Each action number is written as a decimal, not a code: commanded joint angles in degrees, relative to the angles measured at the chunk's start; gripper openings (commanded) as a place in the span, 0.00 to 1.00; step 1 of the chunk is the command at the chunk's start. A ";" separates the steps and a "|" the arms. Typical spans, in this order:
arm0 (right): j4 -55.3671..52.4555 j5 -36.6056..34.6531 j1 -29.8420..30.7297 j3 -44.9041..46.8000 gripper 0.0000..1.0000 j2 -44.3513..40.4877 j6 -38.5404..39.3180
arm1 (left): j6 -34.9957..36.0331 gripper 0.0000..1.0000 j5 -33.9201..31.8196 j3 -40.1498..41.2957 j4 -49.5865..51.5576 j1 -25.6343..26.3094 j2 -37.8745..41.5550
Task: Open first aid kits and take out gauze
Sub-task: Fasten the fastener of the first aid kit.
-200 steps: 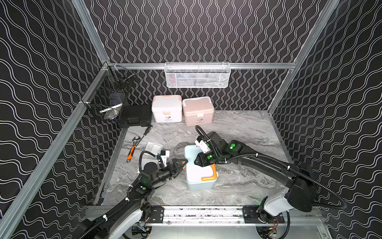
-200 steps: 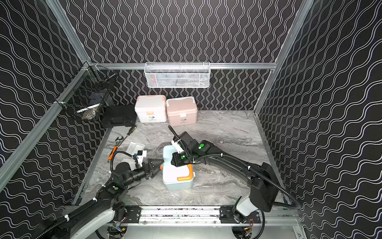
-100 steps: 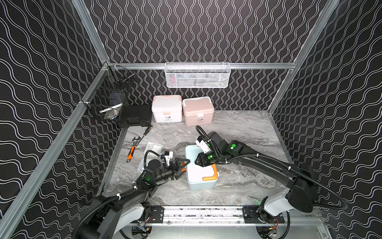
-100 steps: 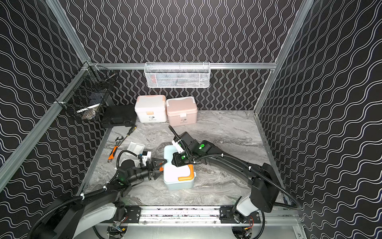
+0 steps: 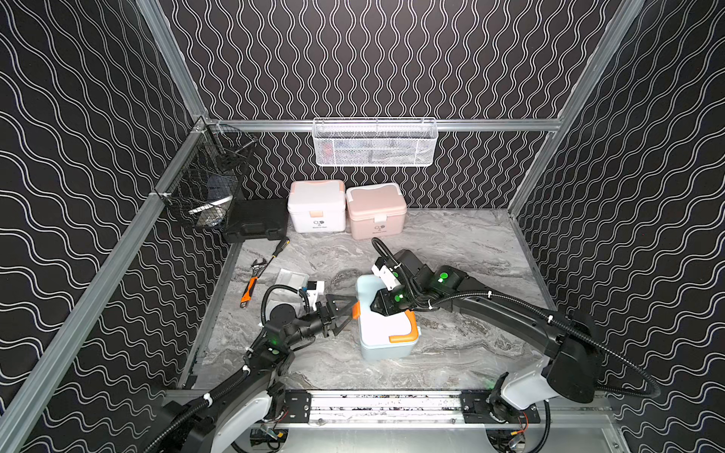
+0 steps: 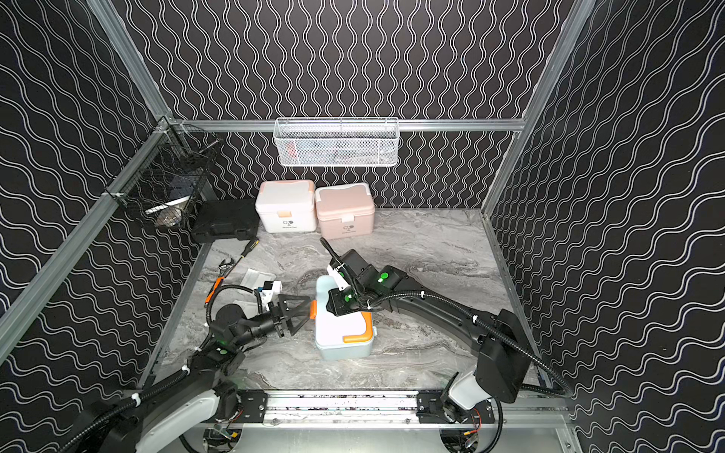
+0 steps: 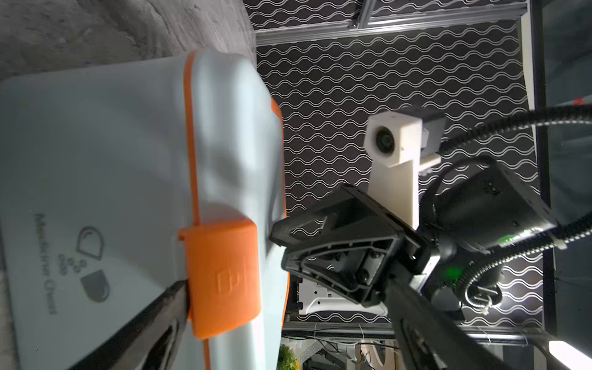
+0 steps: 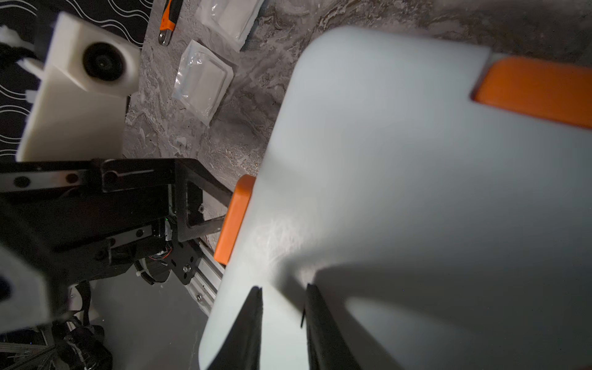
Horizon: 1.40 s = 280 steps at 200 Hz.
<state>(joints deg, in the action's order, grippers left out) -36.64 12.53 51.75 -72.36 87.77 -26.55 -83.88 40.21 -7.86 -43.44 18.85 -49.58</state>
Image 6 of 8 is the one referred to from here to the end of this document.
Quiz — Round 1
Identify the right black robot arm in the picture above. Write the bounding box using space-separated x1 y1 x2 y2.
320 238 573 418

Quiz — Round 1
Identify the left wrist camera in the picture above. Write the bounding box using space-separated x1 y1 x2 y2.
254 280 282 313

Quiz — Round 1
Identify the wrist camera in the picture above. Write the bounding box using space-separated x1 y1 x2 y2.
329 249 378 291
254 280 282 313

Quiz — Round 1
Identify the white wire wall basket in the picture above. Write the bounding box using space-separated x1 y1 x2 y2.
273 117 400 167

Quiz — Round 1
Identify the pink first aid box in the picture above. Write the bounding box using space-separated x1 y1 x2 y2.
315 183 376 240

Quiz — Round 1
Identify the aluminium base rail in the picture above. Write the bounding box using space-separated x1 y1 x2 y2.
123 388 568 427

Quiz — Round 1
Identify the black plastic tool case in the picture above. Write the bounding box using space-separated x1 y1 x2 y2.
192 198 260 243

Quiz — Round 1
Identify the white first aid box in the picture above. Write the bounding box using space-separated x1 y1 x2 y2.
255 179 317 233

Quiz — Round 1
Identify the black wire wall basket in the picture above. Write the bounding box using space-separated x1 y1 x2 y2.
110 117 223 230

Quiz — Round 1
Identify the light blue first aid box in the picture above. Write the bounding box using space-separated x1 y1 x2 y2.
310 276 377 362

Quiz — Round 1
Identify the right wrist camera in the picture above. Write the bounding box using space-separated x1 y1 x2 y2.
329 249 378 291

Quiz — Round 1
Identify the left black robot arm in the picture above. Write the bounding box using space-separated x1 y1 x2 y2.
60 284 312 452

